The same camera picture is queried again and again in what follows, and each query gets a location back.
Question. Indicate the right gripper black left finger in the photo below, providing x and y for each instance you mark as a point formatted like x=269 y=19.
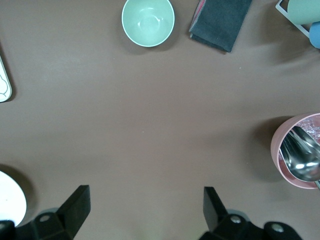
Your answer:
x=75 y=215

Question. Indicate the pale green bowl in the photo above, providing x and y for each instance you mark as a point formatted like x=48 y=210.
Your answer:
x=147 y=22

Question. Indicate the white round plate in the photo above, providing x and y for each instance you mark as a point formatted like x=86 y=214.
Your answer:
x=10 y=200

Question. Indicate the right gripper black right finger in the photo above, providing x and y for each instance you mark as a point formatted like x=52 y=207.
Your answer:
x=215 y=212

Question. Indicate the cream bear print tray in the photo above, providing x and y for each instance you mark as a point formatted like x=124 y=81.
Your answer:
x=3 y=82

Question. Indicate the dark grey folded cloth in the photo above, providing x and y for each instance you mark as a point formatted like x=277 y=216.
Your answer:
x=220 y=22

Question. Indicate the metal scoop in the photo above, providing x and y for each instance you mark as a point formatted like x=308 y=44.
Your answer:
x=302 y=165

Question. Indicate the pink bowl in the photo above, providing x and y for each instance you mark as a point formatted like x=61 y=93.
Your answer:
x=277 y=142

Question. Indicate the light blue cup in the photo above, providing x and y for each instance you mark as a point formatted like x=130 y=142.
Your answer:
x=316 y=35

